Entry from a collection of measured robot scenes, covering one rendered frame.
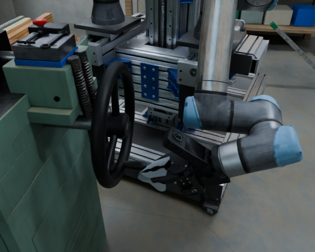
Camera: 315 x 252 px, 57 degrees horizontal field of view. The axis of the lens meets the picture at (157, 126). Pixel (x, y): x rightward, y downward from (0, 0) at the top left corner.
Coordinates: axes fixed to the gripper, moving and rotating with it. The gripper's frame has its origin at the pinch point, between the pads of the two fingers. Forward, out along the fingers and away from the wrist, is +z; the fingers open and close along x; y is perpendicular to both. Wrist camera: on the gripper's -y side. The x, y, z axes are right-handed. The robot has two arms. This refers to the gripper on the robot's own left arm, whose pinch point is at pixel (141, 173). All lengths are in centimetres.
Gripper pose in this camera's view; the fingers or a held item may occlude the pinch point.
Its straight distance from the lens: 71.6
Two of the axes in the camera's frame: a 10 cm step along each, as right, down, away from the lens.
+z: -8.6, 2.8, 4.3
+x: 1.8, -6.2, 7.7
